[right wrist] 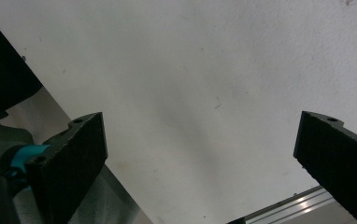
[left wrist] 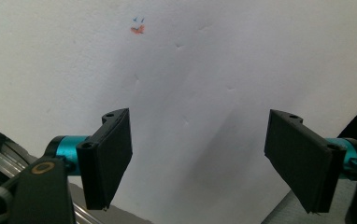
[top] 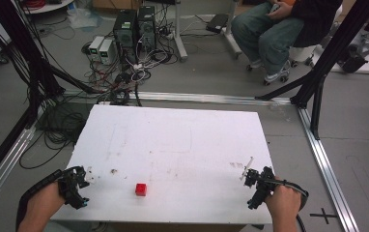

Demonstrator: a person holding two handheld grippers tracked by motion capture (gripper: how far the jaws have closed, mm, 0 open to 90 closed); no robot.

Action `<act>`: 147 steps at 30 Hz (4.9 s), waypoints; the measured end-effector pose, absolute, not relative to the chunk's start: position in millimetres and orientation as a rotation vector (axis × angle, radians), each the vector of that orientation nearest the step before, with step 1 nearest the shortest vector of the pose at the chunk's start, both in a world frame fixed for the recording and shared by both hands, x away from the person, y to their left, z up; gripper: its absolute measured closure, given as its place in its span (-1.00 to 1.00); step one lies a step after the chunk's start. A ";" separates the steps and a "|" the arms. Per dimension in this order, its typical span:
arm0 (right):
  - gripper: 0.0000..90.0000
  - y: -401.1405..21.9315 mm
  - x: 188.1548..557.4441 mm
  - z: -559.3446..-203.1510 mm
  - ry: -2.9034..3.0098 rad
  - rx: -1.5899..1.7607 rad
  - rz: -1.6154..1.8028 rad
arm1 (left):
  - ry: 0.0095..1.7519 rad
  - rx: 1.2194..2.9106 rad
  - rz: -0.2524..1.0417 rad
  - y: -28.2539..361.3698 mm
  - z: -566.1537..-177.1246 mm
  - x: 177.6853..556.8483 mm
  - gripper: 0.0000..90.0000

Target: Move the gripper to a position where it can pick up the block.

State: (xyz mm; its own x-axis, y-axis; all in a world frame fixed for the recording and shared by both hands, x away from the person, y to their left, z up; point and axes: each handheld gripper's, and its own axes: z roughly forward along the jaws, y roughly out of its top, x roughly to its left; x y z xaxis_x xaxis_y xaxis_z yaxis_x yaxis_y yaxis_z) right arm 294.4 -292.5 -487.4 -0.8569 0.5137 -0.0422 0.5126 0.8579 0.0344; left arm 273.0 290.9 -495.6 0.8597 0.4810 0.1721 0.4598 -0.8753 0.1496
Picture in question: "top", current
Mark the slim black computer tower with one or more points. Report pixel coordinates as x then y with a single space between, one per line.
147 29

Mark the person's right hand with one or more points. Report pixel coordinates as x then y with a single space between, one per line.
284 203

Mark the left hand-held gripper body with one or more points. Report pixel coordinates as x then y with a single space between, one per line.
71 187

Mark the round white table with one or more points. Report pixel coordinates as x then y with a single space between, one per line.
49 6

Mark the white power strip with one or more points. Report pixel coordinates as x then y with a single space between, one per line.
138 66

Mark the white power supply unit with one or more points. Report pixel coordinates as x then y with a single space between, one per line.
95 46
107 51

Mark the person's left hand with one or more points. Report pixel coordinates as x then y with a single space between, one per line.
45 201

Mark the white desk leg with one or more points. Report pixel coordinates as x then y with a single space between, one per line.
232 38
179 35

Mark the black frame post with braces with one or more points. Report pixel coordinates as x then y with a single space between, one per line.
327 58

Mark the flat black box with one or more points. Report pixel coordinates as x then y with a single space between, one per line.
217 22

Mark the aluminium floor rail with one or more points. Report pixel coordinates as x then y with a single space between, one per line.
327 170
205 97
2 170

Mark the large black computer tower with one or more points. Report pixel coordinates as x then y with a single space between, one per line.
126 35

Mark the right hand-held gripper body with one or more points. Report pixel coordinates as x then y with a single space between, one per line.
263 183

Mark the black device on stand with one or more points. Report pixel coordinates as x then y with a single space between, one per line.
354 59

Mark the clear plastic bag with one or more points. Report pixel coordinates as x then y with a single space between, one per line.
82 17

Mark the red cube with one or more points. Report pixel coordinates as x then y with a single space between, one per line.
141 189

